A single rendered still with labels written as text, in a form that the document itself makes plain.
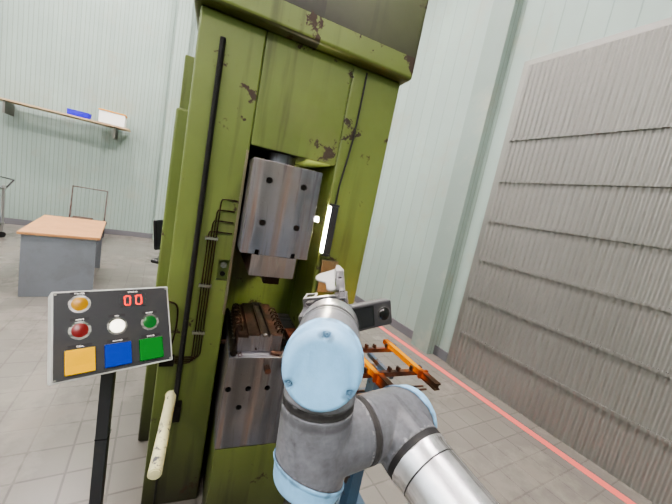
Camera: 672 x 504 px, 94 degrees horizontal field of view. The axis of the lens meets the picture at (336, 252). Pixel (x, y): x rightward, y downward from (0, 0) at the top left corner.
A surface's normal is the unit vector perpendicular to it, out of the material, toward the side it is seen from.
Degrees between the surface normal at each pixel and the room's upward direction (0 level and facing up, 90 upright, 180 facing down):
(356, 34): 90
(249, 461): 90
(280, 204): 90
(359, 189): 90
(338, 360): 80
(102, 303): 60
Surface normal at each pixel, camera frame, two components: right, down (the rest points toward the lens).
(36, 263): 0.54, 0.22
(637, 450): -0.86, -0.10
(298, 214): 0.35, 0.20
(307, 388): -0.03, -0.04
